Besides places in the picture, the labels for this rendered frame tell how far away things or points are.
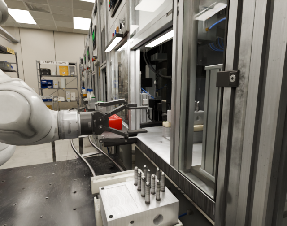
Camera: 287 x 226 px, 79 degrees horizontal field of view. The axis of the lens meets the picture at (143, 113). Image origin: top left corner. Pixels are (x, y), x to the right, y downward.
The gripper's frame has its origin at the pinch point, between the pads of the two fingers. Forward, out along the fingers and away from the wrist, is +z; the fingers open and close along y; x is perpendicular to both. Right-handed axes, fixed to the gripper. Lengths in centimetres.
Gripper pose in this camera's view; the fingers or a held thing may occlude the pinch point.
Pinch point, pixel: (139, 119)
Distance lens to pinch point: 63.0
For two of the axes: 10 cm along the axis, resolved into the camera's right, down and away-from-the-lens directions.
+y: 0.0, -9.9, -1.5
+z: 9.4, -0.5, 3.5
